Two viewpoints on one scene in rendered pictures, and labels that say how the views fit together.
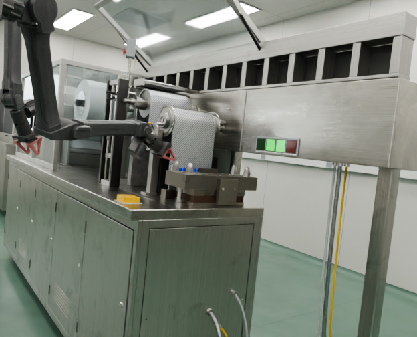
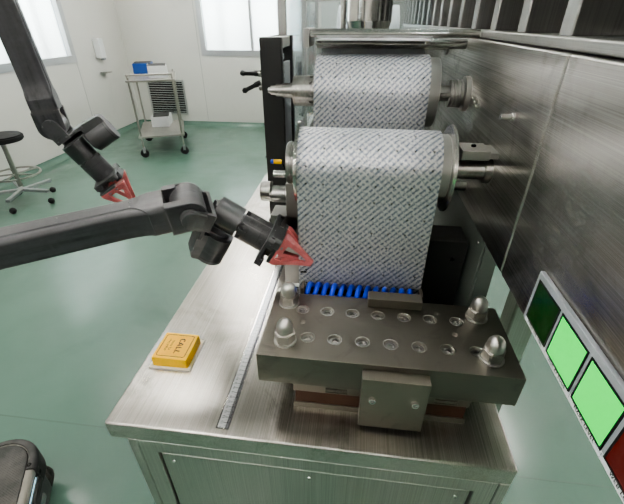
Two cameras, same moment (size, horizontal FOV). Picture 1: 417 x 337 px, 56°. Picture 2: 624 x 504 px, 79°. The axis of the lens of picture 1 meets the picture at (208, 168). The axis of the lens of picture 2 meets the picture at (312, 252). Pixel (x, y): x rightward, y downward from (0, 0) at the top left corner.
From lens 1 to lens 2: 140 cm
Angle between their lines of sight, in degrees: 50
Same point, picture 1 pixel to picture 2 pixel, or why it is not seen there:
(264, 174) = not seen: outside the picture
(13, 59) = (12, 55)
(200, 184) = (306, 377)
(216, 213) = (335, 457)
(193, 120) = (360, 167)
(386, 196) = not seen: outside the picture
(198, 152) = (378, 247)
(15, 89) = (39, 111)
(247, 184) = (479, 389)
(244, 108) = (546, 135)
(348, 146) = not seen: outside the picture
